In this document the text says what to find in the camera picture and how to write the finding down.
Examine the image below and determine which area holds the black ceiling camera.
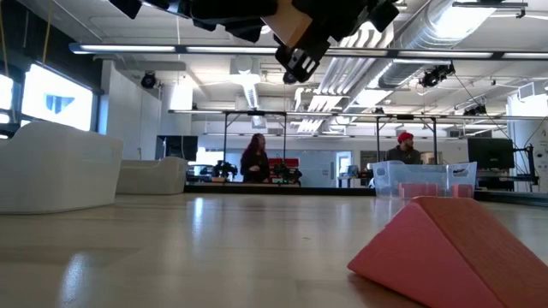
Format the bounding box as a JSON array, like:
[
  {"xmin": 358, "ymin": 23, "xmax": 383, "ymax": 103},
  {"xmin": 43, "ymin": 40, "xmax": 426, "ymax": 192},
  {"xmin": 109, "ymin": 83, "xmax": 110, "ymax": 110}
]
[
  {"xmin": 140, "ymin": 71, "xmax": 158, "ymax": 90},
  {"xmin": 418, "ymin": 62, "xmax": 456, "ymax": 89}
]

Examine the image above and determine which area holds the red triangular prism block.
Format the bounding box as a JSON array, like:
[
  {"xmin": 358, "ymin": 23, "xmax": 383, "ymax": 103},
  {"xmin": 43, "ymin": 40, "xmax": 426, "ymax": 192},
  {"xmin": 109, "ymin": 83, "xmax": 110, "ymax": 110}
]
[{"xmin": 346, "ymin": 195, "xmax": 548, "ymax": 308}]

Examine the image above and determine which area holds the bright window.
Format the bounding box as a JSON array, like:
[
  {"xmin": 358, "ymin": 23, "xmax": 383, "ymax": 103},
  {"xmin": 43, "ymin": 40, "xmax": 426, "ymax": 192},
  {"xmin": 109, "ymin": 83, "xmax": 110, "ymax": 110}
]
[{"xmin": 21, "ymin": 62, "xmax": 94, "ymax": 132}]

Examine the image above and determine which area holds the red rectangular block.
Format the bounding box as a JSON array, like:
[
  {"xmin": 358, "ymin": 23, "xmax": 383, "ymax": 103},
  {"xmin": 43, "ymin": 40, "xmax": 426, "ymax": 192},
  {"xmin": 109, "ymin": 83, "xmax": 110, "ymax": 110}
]
[
  {"xmin": 449, "ymin": 184, "xmax": 475, "ymax": 199},
  {"xmin": 397, "ymin": 182, "xmax": 441, "ymax": 200}
]

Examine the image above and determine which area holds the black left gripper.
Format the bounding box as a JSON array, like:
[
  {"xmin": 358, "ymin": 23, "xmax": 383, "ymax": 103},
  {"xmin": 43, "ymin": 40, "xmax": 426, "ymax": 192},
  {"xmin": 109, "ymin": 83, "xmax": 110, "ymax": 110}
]
[{"xmin": 190, "ymin": 0, "xmax": 402, "ymax": 86}]

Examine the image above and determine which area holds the long ceiling light bar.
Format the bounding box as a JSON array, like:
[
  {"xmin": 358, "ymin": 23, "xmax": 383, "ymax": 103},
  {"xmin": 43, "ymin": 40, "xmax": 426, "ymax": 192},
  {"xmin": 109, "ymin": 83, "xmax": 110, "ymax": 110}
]
[{"xmin": 68, "ymin": 42, "xmax": 548, "ymax": 61}]

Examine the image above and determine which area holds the person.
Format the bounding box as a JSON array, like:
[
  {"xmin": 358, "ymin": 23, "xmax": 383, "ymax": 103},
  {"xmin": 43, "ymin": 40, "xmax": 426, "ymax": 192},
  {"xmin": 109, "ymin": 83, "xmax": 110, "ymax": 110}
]
[
  {"xmin": 239, "ymin": 133, "xmax": 272, "ymax": 184},
  {"xmin": 384, "ymin": 131, "xmax": 424, "ymax": 166}
]

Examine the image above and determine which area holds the black background station frame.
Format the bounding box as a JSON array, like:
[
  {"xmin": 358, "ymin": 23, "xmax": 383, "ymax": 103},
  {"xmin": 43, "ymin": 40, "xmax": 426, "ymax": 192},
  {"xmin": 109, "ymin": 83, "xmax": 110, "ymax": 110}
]
[
  {"xmin": 222, "ymin": 110, "xmax": 288, "ymax": 163},
  {"xmin": 375, "ymin": 114, "xmax": 438, "ymax": 166}
]

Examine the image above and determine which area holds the black aluminum table frame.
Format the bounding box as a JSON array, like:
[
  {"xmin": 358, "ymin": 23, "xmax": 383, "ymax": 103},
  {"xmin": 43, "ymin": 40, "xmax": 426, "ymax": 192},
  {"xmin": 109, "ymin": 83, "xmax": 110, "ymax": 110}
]
[{"xmin": 183, "ymin": 182, "xmax": 548, "ymax": 207}]

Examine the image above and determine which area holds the red storage box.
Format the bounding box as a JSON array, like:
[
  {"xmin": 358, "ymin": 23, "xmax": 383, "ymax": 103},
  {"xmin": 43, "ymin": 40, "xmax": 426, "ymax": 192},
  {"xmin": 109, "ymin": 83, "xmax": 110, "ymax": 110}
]
[{"xmin": 268, "ymin": 157, "xmax": 301, "ymax": 169}]

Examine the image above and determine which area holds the orange rectangular block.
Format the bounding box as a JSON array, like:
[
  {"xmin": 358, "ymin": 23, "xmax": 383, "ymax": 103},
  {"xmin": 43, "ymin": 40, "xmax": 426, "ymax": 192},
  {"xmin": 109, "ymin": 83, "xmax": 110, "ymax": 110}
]
[{"xmin": 261, "ymin": 0, "xmax": 316, "ymax": 49}]

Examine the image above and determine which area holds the white air duct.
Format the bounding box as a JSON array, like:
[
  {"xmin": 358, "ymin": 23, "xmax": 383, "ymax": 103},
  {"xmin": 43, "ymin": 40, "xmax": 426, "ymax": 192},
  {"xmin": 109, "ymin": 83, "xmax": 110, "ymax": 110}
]
[{"xmin": 229, "ymin": 55, "xmax": 263, "ymax": 110}]

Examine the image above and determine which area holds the white plastic bin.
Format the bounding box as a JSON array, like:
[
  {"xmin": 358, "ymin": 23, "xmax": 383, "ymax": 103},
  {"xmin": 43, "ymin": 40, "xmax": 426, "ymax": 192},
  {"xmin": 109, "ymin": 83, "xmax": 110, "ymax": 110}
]
[
  {"xmin": 115, "ymin": 156, "xmax": 190, "ymax": 196},
  {"xmin": 0, "ymin": 121, "xmax": 125, "ymax": 215}
]

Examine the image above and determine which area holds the clear plastic bin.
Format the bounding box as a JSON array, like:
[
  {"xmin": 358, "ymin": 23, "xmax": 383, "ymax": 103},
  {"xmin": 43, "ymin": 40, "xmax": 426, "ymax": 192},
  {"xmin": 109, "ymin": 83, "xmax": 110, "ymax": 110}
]
[{"xmin": 371, "ymin": 160, "xmax": 479, "ymax": 200}]

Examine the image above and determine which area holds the black monitor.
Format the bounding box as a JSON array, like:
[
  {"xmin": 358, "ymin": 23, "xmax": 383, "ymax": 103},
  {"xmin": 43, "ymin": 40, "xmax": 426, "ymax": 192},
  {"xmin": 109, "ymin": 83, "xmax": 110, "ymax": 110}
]
[{"xmin": 466, "ymin": 137, "xmax": 515, "ymax": 170}]

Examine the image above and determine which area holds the silver spiral air duct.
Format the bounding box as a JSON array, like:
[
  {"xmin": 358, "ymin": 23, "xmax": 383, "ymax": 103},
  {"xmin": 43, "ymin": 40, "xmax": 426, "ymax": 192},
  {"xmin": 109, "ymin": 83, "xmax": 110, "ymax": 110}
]
[{"xmin": 376, "ymin": 0, "xmax": 500, "ymax": 90}]

